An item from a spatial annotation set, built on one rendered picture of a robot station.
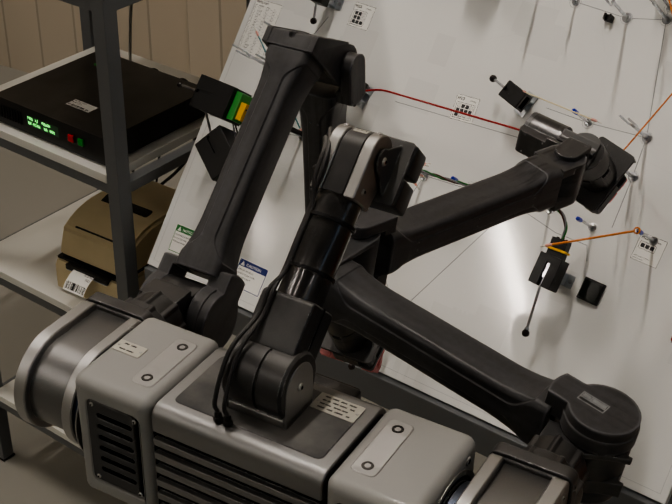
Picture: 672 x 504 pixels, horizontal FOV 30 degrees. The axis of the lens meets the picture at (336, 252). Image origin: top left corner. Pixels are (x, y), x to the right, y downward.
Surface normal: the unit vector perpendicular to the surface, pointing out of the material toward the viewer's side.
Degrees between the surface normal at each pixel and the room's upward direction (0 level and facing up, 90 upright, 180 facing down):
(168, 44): 90
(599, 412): 7
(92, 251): 72
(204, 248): 44
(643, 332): 54
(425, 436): 0
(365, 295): 12
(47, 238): 0
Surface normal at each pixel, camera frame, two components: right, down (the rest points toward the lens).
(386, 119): -0.47, -0.16
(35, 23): -0.50, 0.45
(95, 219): -0.15, -0.69
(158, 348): 0.02, -0.85
